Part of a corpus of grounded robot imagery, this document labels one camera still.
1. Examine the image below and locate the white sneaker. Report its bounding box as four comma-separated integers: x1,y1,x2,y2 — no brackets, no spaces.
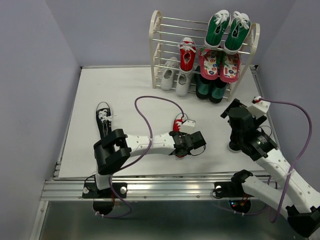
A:
175,72,193,97
160,57,178,91

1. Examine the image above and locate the green sneaker left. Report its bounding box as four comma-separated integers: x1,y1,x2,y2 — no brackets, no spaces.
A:
204,9,231,49

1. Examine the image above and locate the pink patterned slipper left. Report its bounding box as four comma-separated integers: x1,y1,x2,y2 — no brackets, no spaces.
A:
198,48,220,81

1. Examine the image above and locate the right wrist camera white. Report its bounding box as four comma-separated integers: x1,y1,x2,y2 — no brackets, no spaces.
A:
246,96,271,119

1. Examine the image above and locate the black sneaker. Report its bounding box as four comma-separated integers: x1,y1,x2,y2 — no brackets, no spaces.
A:
228,127,244,153
95,101,114,139

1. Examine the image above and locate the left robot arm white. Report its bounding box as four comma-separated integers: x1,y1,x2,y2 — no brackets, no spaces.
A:
82,129,206,199

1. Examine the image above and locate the pink patterned slipper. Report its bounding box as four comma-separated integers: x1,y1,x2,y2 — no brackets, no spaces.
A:
198,48,220,81
219,52,241,84

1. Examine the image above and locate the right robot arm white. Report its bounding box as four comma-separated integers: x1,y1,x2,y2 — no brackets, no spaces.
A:
213,96,320,238

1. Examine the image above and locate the green sneaker right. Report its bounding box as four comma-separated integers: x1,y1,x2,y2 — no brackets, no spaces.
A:
223,11,251,55

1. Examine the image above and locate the green sneaker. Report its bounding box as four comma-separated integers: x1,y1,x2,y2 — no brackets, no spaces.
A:
223,11,251,55
204,9,231,49

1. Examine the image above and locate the aluminium mounting rail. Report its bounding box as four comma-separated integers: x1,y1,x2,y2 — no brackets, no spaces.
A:
40,172,234,202

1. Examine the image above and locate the red sneaker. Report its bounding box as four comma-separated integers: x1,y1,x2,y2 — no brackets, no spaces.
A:
178,36,197,74
172,112,187,160

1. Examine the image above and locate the cream metal shoe rack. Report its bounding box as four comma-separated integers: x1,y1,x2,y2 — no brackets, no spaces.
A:
148,10,261,102

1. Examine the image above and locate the pink patterned slipper right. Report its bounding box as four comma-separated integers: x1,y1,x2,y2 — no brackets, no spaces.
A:
219,52,241,84

